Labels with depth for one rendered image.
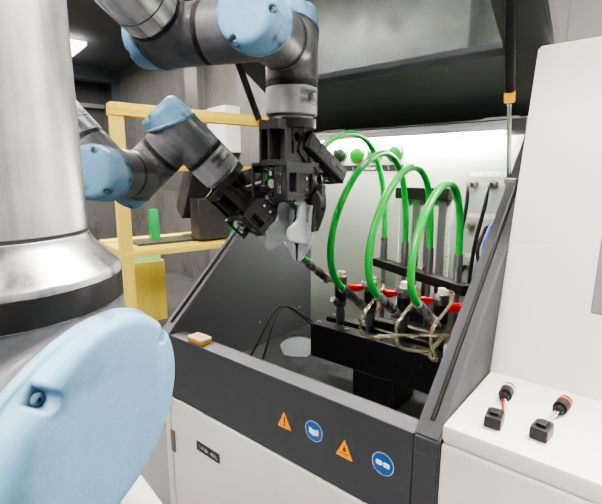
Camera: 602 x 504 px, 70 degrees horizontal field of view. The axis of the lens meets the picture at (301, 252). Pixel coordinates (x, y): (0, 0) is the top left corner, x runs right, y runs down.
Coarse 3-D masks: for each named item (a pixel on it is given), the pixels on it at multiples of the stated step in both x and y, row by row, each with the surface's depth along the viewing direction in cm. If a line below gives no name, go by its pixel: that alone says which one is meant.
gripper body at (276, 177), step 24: (264, 120) 60; (288, 120) 60; (312, 120) 62; (264, 144) 62; (288, 144) 61; (264, 168) 63; (288, 168) 59; (312, 168) 63; (288, 192) 59; (312, 192) 64
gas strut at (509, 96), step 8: (512, 0) 70; (512, 8) 70; (512, 16) 71; (512, 24) 71; (504, 32) 73; (512, 32) 72; (504, 40) 74; (512, 40) 73; (504, 48) 74; (512, 48) 73; (504, 56) 75; (512, 56) 74; (504, 64) 76; (512, 64) 75; (504, 72) 76; (512, 72) 75; (504, 80) 77; (512, 80) 76; (504, 88) 78; (512, 88) 77; (504, 96) 78; (512, 96) 77
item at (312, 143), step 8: (312, 136) 64; (304, 144) 63; (312, 144) 64; (320, 144) 65; (312, 152) 64; (320, 152) 65; (328, 152) 67; (320, 160) 66; (328, 160) 67; (336, 160) 69; (320, 168) 68; (328, 168) 68; (336, 168) 69; (344, 168) 70; (328, 176) 70; (336, 176) 69; (344, 176) 71
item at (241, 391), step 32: (192, 352) 97; (224, 352) 92; (192, 384) 99; (224, 384) 91; (256, 384) 85; (288, 384) 79; (320, 384) 78; (224, 416) 93; (256, 416) 86; (320, 416) 75; (352, 416) 70; (384, 416) 68; (288, 448) 81; (320, 448) 76; (384, 448) 67; (352, 480) 72; (384, 480) 68
